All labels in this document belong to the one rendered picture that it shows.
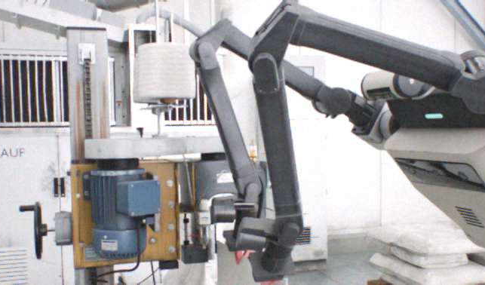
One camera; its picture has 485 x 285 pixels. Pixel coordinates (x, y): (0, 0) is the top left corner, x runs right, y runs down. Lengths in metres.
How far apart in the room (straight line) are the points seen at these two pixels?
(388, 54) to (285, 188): 0.33
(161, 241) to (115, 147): 0.41
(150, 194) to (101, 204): 0.15
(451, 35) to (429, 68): 6.31
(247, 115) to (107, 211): 4.57
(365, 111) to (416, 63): 0.59
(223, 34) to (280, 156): 0.48
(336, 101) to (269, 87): 0.59
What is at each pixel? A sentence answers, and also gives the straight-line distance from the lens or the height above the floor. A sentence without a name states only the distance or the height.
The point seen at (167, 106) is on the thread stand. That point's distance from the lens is 1.63.
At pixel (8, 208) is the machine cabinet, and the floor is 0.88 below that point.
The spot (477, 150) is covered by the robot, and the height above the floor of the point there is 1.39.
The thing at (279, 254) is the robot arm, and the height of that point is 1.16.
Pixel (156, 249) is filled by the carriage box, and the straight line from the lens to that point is 1.83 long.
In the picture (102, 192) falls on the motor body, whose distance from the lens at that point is 1.60.
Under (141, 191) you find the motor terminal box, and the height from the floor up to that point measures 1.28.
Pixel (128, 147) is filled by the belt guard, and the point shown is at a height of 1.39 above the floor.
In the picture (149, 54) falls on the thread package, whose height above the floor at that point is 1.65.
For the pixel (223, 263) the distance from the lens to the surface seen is 1.80.
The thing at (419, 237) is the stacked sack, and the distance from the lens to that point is 4.44.
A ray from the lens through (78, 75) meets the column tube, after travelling 1.83.
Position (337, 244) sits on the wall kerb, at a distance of 6.57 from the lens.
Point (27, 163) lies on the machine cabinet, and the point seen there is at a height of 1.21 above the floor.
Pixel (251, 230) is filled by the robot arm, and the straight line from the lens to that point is 1.22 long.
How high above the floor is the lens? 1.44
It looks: 3 degrees down
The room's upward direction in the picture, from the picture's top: 1 degrees counter-clockwise
